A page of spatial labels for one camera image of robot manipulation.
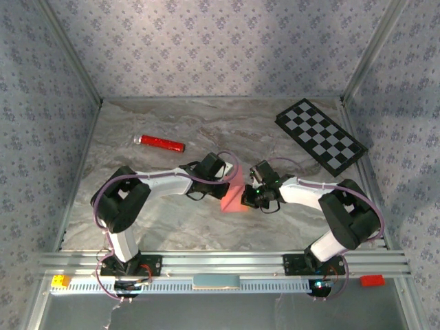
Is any pink cloth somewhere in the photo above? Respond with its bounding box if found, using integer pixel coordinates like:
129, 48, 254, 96
219, 164, 249, 214

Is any red glitter microphone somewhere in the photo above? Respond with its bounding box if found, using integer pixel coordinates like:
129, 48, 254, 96
132, 133, 186, 153

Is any black and white chessboard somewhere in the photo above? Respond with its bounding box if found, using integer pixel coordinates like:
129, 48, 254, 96
274, 98, 369, 178

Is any black round controller board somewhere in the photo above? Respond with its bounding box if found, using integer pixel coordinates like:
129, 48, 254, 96
308, 278, 333, 298
113, 280, 152, 298

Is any red block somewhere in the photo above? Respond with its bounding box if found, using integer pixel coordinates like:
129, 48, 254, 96
360, 274, 386, 287

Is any yellow block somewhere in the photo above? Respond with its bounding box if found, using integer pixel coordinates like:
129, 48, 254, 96
51, 274, 72, 288

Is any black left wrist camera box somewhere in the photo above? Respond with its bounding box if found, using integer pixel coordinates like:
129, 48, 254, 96
198, 153, 235, 182

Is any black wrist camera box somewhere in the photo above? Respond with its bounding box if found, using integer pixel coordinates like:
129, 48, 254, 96
249, 159, 280, 185
198, 153, 235, 182

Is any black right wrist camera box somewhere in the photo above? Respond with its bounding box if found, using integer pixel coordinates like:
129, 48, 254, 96
249, 159, 280, 185

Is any aluminium mounting rail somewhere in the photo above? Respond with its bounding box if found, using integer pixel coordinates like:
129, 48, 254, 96
32, 250, 412, 279

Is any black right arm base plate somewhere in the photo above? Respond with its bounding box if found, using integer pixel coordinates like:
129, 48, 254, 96
282, 253, 347, 277

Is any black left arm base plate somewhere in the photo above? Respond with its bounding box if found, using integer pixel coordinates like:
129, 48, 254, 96
99, 254, 163, 278

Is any slotted grey cable duct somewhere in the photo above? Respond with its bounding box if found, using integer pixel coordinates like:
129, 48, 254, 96
49, 276, 316, 295

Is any metal frame post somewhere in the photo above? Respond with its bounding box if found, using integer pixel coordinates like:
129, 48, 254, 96
37, 0, 104, 104
342, 0, 408, 104

